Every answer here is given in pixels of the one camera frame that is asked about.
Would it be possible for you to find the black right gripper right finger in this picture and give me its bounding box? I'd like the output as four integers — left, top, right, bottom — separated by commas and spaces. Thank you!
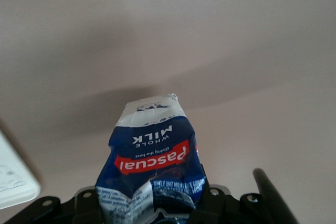
187, 163, 279, 224

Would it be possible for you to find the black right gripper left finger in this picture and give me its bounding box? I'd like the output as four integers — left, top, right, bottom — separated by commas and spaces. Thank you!
5, 185, 103, 224

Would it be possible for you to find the blue milk carton green cap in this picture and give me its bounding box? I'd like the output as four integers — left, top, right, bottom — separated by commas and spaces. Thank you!
94, 93, 211, 224

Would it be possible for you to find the cream plastic tray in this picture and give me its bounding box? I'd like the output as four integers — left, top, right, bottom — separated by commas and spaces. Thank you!
0, 128, 42, 210

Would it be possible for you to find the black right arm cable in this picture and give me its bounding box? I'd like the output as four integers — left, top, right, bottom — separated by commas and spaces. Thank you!
252, 168, 300, 224

